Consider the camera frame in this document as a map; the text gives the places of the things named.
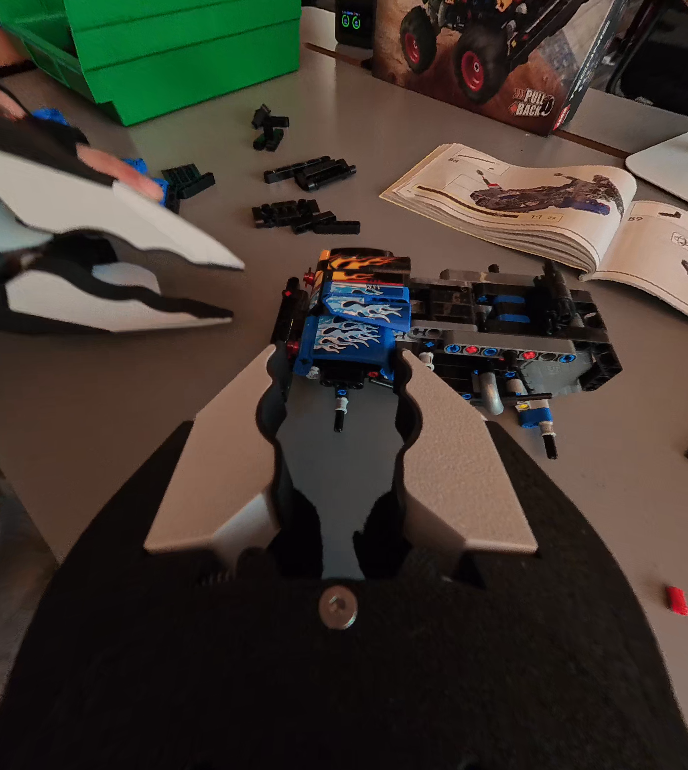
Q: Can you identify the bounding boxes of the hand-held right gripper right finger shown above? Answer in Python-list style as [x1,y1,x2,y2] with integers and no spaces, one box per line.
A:
[353,350,539,581]

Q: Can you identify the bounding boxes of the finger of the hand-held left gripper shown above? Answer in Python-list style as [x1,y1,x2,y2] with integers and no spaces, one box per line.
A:
[6,259,235,333]
[0,146,246,270]

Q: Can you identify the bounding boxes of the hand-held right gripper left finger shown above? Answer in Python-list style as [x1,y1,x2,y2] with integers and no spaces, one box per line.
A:
[143,344,323,581]

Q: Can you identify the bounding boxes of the lego truck model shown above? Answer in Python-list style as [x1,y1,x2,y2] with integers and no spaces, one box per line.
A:
[272,247,623,461]

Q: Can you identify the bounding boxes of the loose blue lego pieces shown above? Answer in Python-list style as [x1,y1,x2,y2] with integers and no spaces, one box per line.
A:
[31,107,179,211]

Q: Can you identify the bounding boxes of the group of black lego beams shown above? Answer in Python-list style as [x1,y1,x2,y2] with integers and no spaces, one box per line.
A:
[160,104,361,237]

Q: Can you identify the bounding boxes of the lego set box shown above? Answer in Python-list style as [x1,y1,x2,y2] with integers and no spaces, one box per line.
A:
[371,0,630,138]

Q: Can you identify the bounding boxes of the person's left hand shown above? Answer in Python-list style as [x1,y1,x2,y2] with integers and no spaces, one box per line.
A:
[0,75,164,201]

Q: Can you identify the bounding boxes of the green plastic bin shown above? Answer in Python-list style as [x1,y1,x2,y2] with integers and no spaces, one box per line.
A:
[0,0,302,127]

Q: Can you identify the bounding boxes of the black device with green display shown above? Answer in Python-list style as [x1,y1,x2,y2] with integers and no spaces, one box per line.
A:
[335,0,376,46]

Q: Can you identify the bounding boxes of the open instruction booklet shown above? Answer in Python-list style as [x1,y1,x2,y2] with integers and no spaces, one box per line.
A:
[380,142,688,339]

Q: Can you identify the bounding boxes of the white wooden book stand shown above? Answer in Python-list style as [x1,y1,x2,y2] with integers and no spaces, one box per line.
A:
[625,117,688,217]

